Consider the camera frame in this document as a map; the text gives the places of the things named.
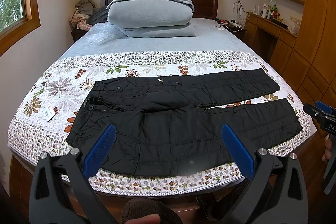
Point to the wooden framed side window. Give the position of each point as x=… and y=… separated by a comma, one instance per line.
x=13, y=3

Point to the person's left hand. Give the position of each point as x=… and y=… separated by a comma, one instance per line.
x=148, y=219

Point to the light blue bed sheet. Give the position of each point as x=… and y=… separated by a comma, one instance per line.
x=209, y=36

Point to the folded grey duvet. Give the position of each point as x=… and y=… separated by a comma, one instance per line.
x=152, y=18

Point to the clear bubble wrap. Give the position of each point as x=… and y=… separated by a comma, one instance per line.
x=103, y=32

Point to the floral patterned quilt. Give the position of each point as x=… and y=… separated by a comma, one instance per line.
x=67, y=83

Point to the wooden desk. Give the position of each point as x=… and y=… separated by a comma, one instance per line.
x=270, y=41

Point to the wooden wardrobe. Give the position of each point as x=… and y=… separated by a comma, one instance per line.
x=310, y=71

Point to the person's right hand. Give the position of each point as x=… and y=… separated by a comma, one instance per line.
x=328, y=147

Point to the pile of clothes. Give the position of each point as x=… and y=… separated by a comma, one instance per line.
x=83, y=10

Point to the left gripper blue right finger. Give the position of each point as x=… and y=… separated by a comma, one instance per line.
x=275, y=191

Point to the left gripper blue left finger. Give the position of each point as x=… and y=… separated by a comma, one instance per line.
x=49, y=201

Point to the black quilted pants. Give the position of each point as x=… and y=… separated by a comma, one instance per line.
x=171, y=125

